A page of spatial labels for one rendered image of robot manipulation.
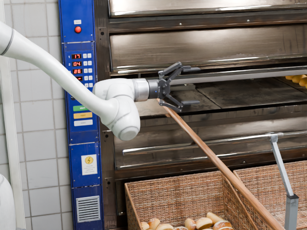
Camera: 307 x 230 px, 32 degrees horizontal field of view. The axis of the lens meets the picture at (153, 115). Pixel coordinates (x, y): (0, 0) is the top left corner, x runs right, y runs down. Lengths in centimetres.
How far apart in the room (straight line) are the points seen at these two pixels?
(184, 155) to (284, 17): 88
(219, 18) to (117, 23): 52
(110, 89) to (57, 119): 69
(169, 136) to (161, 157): 12
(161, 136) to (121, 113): 93
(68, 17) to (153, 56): 46
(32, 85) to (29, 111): 13
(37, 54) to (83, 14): 68
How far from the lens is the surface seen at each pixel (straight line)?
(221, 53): 272
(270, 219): 174
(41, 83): 257
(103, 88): 199
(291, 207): 246
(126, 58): 259
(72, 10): 249
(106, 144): 270
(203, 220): 283
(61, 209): 281
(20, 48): 183
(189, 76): 255
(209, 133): 285
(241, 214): 274
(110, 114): 187
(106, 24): 255
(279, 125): 302
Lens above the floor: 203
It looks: 18 degrees down
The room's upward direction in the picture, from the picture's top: 1 degrees counter-clockwise
